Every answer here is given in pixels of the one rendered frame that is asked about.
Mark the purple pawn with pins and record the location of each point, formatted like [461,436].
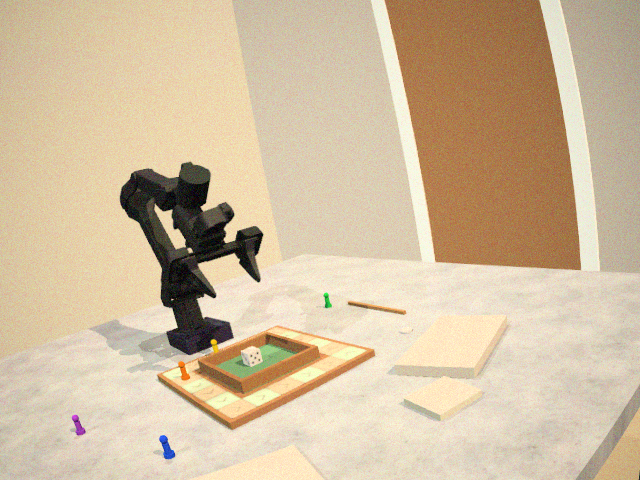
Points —
[80,430]

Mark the beige flat rectangular block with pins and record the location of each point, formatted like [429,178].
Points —
[454,346]

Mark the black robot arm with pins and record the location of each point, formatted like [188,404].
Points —
[185,195]

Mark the orange pawn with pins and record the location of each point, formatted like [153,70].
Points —
[184,376]

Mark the blue pawn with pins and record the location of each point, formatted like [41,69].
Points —
[168,453]

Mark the beige flat square block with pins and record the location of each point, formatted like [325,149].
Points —
[442,398]

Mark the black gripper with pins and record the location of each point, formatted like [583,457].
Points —
[182,267]

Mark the orange rectangular bar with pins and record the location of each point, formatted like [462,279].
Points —
[375,307]

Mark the white die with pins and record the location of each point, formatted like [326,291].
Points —
[251,356]

